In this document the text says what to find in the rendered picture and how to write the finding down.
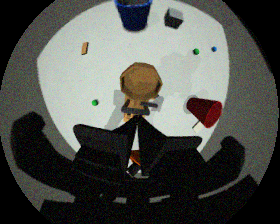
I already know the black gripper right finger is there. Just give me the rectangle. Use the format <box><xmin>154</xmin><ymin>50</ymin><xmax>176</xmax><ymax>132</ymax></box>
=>
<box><xmin>137</xmin><ymin>116</ymin><xmax>202</xmax><ymax>176</ymax></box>

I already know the small green ball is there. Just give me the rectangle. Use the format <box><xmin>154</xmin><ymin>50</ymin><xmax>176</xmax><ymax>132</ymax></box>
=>
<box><xmin>92</xmin><ymin>99</ymin><xmax>97</xmax><ymax>107</ymax></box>
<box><xmin>192</xmin><ymin>48</ymin><xmax>199</xmax><ymax>54</ymax></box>

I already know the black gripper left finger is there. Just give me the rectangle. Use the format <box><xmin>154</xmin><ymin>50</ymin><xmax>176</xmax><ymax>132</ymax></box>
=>
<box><xmin>72</xmin><ymin>114</ymin><xmax>139</xmax><ymax>176</ymax></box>

